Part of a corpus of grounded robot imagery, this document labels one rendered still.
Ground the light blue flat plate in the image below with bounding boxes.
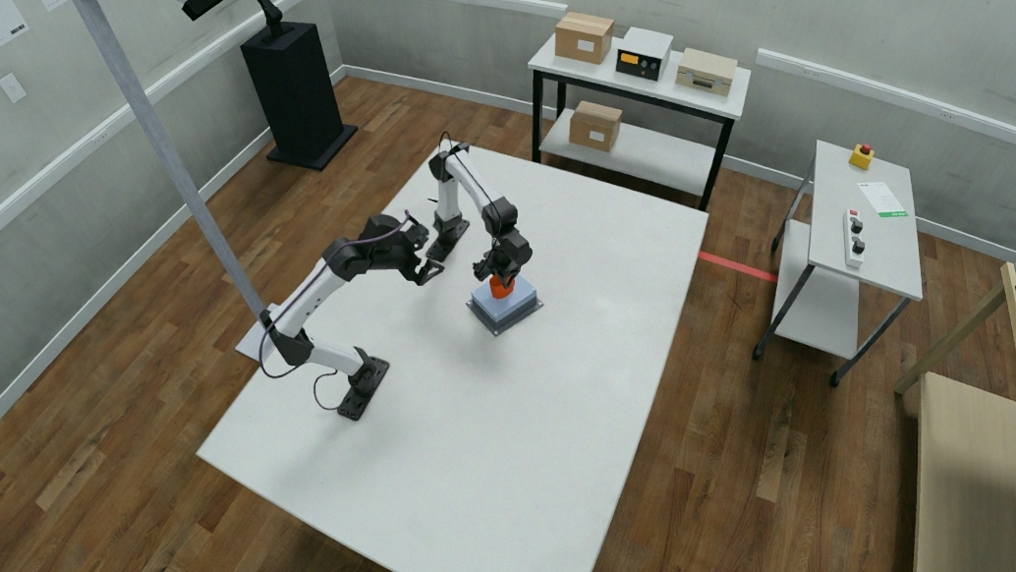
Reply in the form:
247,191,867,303
471,273,536,322

